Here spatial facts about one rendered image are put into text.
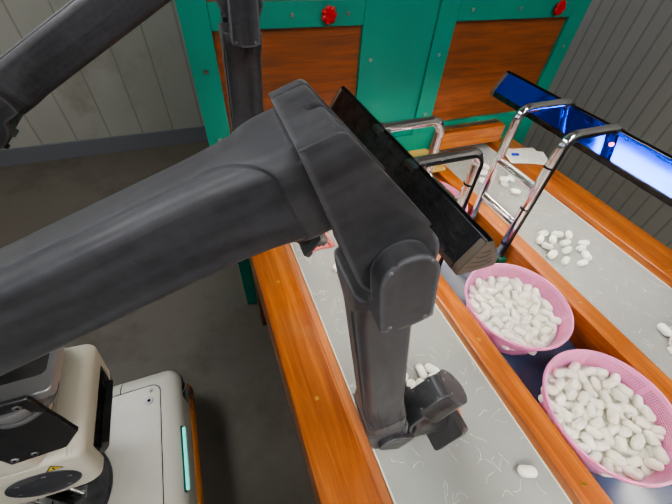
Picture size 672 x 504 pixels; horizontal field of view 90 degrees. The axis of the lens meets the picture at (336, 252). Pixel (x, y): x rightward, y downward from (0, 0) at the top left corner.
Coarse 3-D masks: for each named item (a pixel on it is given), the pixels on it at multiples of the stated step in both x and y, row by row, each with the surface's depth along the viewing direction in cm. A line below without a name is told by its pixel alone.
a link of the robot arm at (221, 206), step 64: (256, 128) 18; (320, 128) 15; (128, 192) 17; (192, 192) 16; (256, 192) 16; (320, 192) 16; (384, 192) 17; (0, 256) 17; (64, 256) 16; (128, 256) 17; (192, 256) 18; (0, 320) 17; (64, 320) 18
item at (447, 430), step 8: (448, 416) 59; (432, 424) 55; (440, 424) 57; (448, 424) 59; (456, 424) 58; (432, 432) 57; (440, 432) 59; (448, 432) 59; (456, 432) 58; (464, 432) 57; (432, 440) 60; (440, 440) 59; (448, 440) 58; (440, 448) 59
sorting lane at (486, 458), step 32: (320, 256) 98; (320, 288) 90; (416, 352) 79; (448, 352) 79; (352, 384) 73; (480, 384) 74; (480, 416) 70; (512, 416) 70; (416, 448) 65; (448, 448) 65; (480, 448) 66; (512, 448) 66; (384, 480) 62; (416, 480) 62; (448, 480) 62; (480, 480) 62; (512, 480) 62; (544, 480) 63
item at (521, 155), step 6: (510, 150) 141; (516, 150) 142; (522, 150) 142; (528, 150) 142; (534, 150) 143; (510, 156) 138; (516, 156) 138; (522, 156) 138; (528, 156) 139; (534, 156) 139; (540, 156) 139; (516, 162) 135; (522, 162) 135; (528, 162) 135; (534, 162) 136; (540, 162) 136
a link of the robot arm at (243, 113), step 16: (240, 0) 44; (256, 0) 44; (224, 16) 51; (240, 16) 45; (256, 16) 45; (224, 32) 48; (240, 32) 46; (256, 32) 47; (224, 48) 49; (240, 48) 50; (256, 48) 50; (224, 64) 52; (240, 64) 51; (256, 64) 52; (240, 80) 53; (256, 80) 54; (240, 96) 55; (256, 96) 56; (240, 112) 56; (256, 112) 57
